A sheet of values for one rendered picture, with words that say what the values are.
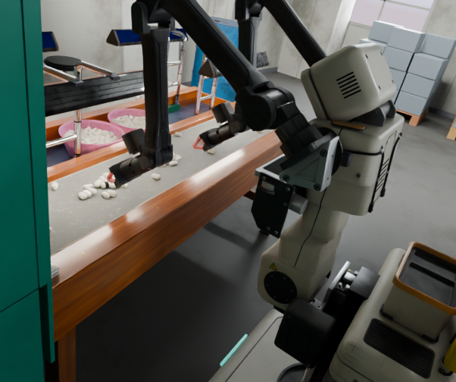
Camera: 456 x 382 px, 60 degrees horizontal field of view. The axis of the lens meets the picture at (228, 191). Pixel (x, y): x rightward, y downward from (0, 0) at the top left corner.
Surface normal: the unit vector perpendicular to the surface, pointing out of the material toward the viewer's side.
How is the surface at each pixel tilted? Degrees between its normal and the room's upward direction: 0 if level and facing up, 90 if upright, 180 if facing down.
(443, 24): 90
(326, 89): 90
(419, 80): 90
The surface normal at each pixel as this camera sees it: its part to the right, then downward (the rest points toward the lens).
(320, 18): -0.55, 0.32
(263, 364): 0.18, -0.86
